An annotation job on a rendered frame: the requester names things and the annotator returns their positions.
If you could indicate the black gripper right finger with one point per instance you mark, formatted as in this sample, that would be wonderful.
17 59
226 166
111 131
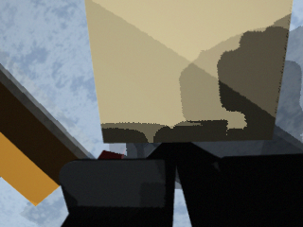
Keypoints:
211 183

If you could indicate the orange long rectangular bar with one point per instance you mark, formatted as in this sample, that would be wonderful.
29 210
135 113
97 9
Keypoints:
30 155

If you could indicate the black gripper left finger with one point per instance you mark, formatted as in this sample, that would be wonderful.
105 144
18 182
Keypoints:
148 182

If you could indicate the red square block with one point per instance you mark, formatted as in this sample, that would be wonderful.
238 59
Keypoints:
109 155

